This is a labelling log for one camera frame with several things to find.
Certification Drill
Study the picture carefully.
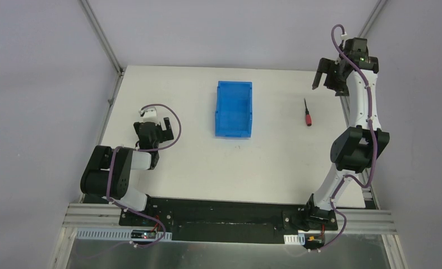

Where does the red handled screwdriver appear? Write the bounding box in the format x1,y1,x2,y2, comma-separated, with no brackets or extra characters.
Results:
304,99,312,127

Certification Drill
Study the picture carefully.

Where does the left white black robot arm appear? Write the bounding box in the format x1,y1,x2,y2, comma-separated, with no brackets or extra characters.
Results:
80,117,174,212

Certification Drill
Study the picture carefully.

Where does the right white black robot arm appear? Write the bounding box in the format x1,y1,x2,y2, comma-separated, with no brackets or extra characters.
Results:
300,38,390,229

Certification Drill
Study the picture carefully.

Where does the blue plastic bin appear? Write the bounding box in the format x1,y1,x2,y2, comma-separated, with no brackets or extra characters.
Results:
215,81,253,138

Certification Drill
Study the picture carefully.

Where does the white camera on left wrist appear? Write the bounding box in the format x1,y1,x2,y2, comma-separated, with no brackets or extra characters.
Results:
139,106,158,123

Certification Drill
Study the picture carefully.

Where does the right aluminium corner post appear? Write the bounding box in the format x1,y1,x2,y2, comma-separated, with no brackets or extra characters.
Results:
358,0,389,38

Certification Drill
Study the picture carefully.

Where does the aluminium corner post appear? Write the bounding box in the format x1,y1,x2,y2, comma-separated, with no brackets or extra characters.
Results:
79,0,123,76
358,0,389,38

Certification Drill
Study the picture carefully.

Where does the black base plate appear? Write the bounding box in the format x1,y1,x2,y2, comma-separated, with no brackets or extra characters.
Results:
119,198,338,244

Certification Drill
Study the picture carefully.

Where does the left aluminium corner post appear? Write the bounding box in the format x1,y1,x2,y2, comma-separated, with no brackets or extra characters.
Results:
79,0,123,76

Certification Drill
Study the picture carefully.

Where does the left white cable duct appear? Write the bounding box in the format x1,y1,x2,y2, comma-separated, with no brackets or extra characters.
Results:
76,228,172,242

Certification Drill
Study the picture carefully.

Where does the white cable duct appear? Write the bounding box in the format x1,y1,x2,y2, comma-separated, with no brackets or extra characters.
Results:
283,233,306,245
76,228,172,242

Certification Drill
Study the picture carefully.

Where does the aluminium front rail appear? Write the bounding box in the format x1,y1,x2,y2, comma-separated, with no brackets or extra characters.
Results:
62,203,397,235

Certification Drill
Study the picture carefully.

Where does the right white cable duct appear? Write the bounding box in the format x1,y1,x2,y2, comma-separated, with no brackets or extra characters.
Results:
283,233,306,245

